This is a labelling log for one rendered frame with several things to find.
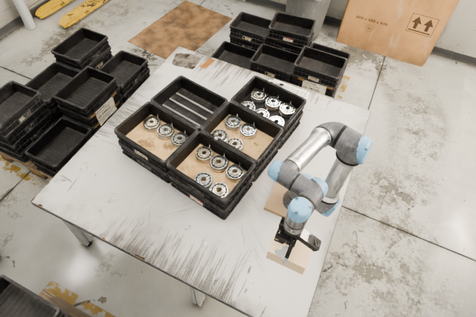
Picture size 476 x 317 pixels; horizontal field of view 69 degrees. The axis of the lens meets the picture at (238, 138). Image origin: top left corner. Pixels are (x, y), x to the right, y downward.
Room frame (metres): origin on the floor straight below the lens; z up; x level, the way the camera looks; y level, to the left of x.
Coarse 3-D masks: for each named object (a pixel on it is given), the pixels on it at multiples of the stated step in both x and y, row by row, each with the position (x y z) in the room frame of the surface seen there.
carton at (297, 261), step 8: (272, 248) 0.53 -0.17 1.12; (280, 248) 0.53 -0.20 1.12; (296, 248) 0.53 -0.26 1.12; (304, 248) 0.54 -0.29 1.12; (272, 256) 0.51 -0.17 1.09; (296, 256) 0.50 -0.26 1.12; (304, 256) 0.50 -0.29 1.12; (280, 264) 0.49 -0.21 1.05; (288, 264) 0.48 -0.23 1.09; (296, 264) 0.47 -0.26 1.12; (304, 264) 0.47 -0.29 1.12
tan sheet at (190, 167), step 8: (200, 144) 1.25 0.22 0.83; (192, 152) 1.19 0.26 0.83; (184, 160) 1.13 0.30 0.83; (192, 160) 1.14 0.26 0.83; (176, 168) 1.07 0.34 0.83; (184, 168) 1.07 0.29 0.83; (192, 168) 1.08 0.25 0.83; (200, 168) 1.08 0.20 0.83; (208, 168) 1.08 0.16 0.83; (192, 176) 1.03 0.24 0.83; (216, 176) 1.04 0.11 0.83; (224, 176) 1.04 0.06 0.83; (232, 184) 0.99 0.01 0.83
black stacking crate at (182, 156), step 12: (192, 144) 1.20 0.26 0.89; (204, 144) 1.25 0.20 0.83; (216, 144) 1.20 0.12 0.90; (180, 156) 1.11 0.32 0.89; (228, 156) 1.16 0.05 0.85; (240, 156) 1.12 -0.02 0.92; (180, 180) 1.00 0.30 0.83; (204, 192) 0.90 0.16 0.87; (216, 204) 0.86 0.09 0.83; (228, 204) 0.87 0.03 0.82
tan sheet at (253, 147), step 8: (224, 120) 1.46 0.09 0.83; (216, 128) 1.39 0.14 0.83; (224, 128) 1.39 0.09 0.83; (232, 136) 1.33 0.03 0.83; (240, 136) 1.34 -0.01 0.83; (256, 136) 1.34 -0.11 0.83; (264, 136) 1.35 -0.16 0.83; (248, 144) 1.27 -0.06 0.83; (256, 144) 1.28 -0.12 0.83; (264, 144) 1.28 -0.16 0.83; (248, 152) 1.22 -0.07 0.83; (256, 152) 1.22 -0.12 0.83
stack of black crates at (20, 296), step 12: (0, 276) 0.50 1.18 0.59; (0, 288) 0.46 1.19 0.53; (12, 288) 0.47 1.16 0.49; (24, 288) 0.45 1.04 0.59; (0, 300) 0.41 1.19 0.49; (12, 300) 0.41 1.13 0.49; (24, 300) 0.41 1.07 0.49; (36, 300) 0.42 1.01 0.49; (0, 312) 0.35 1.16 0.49; (12, 312) 0.35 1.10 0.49; (24, 312) 0.36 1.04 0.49; (36, 312) 0.36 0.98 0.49; (48, 312) 0.36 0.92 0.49; (60, 312) 0.35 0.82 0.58
